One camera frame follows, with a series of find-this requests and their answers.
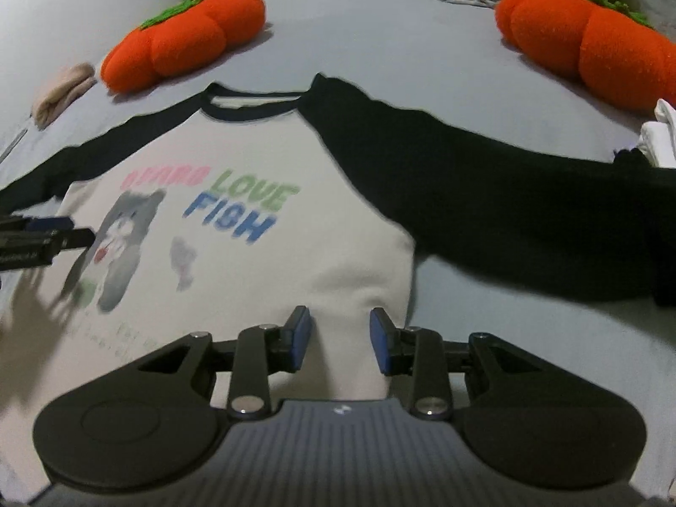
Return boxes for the folded white clothes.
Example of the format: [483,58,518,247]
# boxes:
[636,98,676,170]

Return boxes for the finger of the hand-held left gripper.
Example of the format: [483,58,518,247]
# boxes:
[0,228,97,270]
[0,215,75,234]

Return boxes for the orange pumpkin cushion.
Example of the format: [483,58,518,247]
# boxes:
[100,0,266,92]
[495,0,676,114]

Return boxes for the folded pink cloth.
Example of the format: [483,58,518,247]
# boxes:
[30,62,97,128]

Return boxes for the cream shirt with black sleeves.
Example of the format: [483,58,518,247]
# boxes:
[0,73,676,434]

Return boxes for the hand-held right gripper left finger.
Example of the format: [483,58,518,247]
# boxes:
[134,305,312,420]

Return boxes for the thin grey stick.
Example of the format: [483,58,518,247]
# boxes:
[0,128,28,166]

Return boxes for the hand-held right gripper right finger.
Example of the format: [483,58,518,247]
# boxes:
[370,306,547,420]

